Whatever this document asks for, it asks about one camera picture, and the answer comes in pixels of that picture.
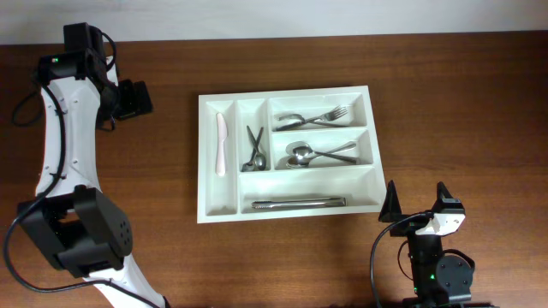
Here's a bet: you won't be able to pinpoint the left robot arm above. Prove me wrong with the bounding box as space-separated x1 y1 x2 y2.
14 22 169 307

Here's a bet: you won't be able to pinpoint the steel kitchen tongs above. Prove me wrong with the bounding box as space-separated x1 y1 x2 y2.
251 197 347 210

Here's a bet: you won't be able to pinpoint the steel tablespoon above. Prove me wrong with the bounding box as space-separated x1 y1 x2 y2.
286 141 358 169
288 144 359 167

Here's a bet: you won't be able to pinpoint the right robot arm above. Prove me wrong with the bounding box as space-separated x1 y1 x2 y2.
370 181 492 307

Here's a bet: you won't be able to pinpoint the pink plastic knife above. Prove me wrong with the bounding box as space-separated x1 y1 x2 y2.
216 113 228 176

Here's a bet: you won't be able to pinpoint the steel teaspoon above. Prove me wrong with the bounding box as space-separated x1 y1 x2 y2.
241 150 258 172
247 127 266 171

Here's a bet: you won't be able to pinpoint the white plastic cutlery tray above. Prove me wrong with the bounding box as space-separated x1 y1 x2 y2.
197 86 386 223

